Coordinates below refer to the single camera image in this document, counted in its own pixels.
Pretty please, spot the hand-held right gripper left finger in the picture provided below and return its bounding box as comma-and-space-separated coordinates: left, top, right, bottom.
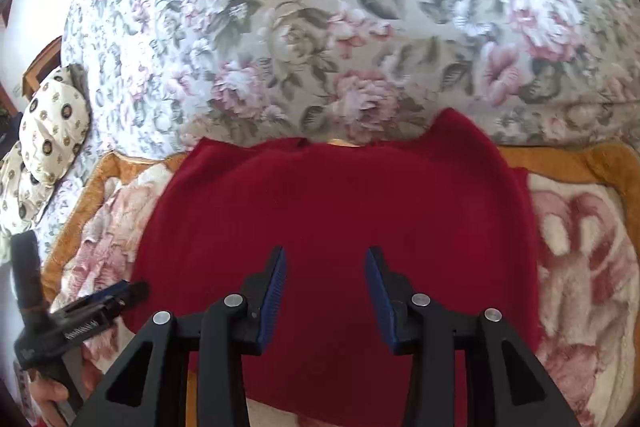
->
75, 246, 289, 427

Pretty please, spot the person's left hand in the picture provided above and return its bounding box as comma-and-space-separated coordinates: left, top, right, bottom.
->
30, 378, 77, 427

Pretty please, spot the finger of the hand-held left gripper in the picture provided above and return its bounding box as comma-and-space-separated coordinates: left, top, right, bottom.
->
11, 231, 49, 324
51, 281, 151, 334

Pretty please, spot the red knit sweater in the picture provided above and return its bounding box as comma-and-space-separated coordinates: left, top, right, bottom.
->
122, 107, 545, 427

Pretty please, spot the cream pillow with round prints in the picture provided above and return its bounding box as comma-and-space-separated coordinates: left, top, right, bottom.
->
20, 66, 94, 188
0, 141, 57, 264

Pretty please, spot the floral quilt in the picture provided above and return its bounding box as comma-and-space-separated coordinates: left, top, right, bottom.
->
42, 0, 640, 258

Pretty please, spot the plush blanket with orange border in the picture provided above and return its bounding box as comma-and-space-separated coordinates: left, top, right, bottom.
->
40, 141, 640, 427

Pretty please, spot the wooden chair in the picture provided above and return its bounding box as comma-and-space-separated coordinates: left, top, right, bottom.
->
22, 36, 64, 106

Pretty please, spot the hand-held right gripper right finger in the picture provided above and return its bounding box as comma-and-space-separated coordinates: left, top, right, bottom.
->
366, 246, 567, 427

